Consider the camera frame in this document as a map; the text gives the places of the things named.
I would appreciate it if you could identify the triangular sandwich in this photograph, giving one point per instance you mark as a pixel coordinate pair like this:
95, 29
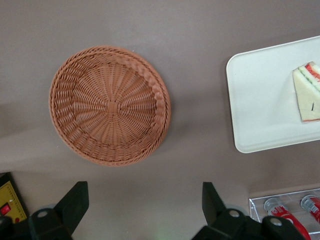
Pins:
306, 100

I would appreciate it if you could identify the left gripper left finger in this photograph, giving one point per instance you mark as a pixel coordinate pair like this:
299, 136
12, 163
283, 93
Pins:
65, 215

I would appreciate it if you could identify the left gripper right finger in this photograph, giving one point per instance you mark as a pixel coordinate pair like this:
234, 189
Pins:
217, 220

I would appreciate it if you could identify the beige plastic tray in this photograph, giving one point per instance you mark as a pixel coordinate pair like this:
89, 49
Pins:
260, 100

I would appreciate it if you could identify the black food warmer machine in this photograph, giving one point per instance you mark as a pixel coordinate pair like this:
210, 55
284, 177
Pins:
11, 197

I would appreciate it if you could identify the clear acrylic bottle rack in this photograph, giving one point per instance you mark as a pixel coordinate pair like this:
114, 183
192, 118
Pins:
257, 207

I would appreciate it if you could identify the round brown wicker basket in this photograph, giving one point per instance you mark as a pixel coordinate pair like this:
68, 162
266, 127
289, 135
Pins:
110, 107

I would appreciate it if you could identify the red cola bottle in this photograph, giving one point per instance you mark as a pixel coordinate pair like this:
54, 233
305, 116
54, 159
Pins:
287, 216
312, 207

